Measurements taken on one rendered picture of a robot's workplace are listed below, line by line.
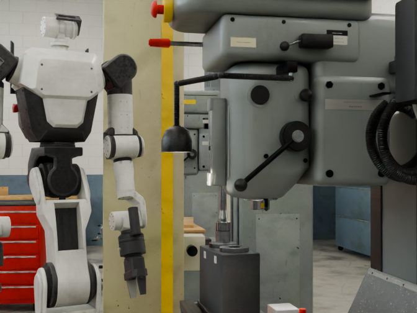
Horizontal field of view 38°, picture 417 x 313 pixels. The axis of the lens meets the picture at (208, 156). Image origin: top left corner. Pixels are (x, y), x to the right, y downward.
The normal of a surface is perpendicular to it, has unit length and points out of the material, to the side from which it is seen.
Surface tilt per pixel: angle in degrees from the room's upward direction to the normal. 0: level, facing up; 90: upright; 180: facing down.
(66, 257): 79
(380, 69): 90
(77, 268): 66
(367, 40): 90
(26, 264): 90
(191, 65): 90
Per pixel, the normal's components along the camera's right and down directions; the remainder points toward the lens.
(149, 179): 0.20, -0.01
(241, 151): -0.47, -0.01
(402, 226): -0.98, 0.00
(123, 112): 0.45, -0.04
